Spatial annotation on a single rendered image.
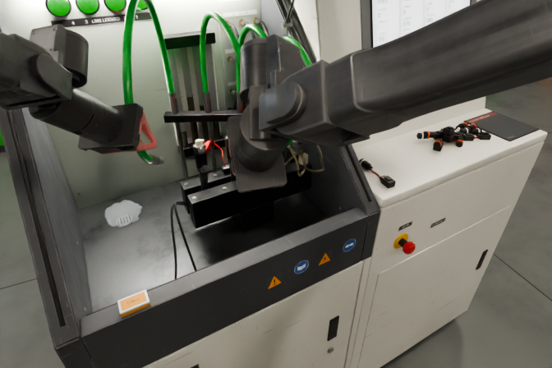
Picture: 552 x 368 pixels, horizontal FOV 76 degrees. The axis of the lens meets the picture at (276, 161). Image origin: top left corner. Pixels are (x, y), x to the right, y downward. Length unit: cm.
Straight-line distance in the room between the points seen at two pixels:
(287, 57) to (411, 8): 80
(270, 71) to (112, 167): 83
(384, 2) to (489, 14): 82
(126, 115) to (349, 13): 65
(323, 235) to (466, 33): 61
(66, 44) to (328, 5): 63
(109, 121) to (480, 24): 46
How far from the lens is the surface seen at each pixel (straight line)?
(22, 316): 218
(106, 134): 57
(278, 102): 31
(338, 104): 29
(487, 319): 206
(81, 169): 114
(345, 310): 112
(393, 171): 100
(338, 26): 99
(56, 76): 48
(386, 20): 109
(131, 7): 71
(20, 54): 46
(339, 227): 83
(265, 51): 40
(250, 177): 46
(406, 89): 27
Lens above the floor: 151
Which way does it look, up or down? 32 degrees down
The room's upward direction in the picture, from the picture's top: straight up
